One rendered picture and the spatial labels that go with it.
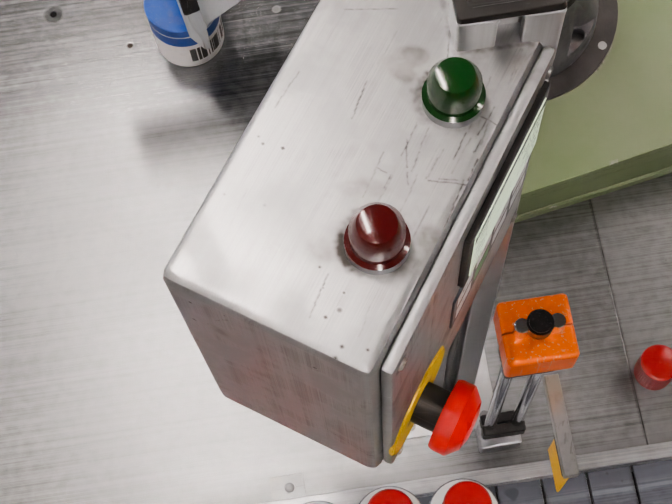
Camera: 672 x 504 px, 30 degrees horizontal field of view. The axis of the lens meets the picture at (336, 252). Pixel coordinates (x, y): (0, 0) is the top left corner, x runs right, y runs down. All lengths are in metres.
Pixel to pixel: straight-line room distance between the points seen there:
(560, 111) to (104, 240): 0.44
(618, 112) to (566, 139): 0.05
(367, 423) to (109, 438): 0.62
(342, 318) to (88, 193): 0.77
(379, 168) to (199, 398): 0.67
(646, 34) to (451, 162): 0.72
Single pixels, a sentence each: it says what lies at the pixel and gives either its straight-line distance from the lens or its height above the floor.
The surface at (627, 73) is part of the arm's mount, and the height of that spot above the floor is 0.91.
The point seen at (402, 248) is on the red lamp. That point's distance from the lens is 0.48.
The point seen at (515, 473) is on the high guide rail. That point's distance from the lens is 0.99.
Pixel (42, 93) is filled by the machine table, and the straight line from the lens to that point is 1.30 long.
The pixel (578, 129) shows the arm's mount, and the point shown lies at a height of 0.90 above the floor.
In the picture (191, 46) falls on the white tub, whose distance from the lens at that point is 1.24.
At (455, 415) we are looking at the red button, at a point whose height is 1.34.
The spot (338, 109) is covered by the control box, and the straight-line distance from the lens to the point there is 0.52.
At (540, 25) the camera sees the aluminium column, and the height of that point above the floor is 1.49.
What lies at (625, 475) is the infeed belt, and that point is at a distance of 1.09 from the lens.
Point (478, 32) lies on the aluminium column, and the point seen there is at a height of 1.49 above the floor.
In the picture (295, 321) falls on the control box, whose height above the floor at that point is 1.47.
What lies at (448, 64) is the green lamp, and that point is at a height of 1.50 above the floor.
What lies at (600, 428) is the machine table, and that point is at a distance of 1.15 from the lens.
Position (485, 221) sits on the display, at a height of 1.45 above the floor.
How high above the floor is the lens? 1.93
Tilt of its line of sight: 69 degrees down
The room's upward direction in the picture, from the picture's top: 7 degrees counter-clockwise
